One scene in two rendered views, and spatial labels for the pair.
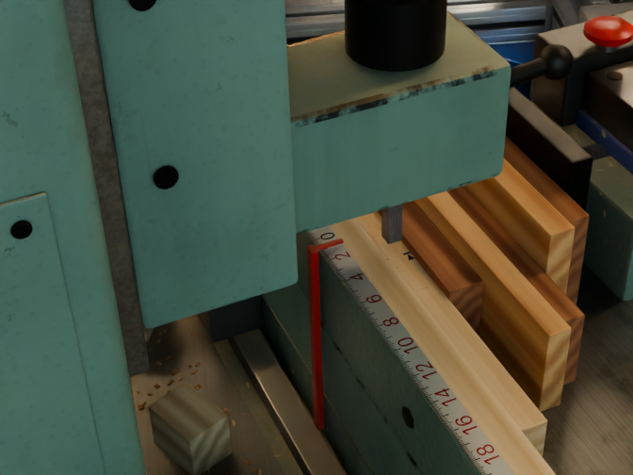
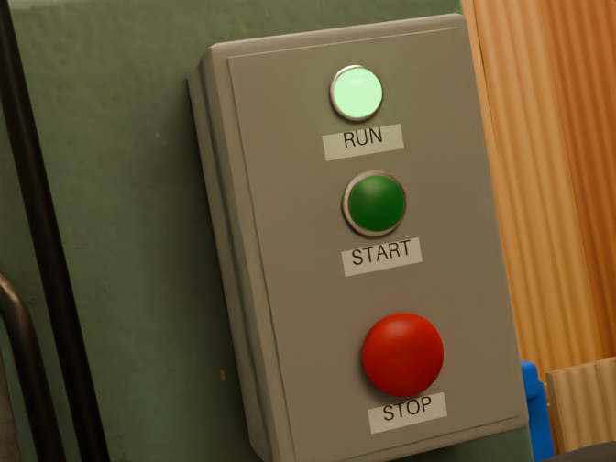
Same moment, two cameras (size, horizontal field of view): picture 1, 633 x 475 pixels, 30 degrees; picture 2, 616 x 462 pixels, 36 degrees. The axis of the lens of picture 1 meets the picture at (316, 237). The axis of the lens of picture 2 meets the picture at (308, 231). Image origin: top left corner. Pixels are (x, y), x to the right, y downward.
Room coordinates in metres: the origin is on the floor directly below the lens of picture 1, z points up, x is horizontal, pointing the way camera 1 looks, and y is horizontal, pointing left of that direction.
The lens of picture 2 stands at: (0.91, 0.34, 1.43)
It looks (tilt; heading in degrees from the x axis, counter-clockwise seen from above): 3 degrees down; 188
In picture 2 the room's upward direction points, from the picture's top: 10 degrees counter-clockwise
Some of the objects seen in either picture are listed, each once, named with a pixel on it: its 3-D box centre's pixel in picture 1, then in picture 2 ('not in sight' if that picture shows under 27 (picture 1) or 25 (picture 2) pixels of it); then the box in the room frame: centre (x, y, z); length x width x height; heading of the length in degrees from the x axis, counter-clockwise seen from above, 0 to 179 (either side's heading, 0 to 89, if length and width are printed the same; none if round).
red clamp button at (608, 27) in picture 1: (608, 31); not in sight; (0.64, -0.18, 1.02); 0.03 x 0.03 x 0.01
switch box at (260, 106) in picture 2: not in sight; (354, 242); (0.54, 0.31, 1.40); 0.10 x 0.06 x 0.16; 113
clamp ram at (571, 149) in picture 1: (575, 171); not in sight; (0.59, -0.16, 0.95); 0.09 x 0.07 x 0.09; 23
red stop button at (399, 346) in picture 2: not in sight; (402, 354); (0.57, 0.32, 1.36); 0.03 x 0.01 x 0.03; 113
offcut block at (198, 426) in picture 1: (190, 430); not in sight; (0.51, 0.08, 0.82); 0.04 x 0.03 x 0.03; 42
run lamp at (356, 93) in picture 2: not in sight; (357, 93); (0.57, 0.32, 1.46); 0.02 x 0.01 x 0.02; 113
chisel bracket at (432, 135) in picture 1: (358, 131); not in sight; (0.53, -0.02, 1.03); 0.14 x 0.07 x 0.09; 113
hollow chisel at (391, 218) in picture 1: (392, 203); not in sight; (0.53, -0.04, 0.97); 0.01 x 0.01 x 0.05; 23
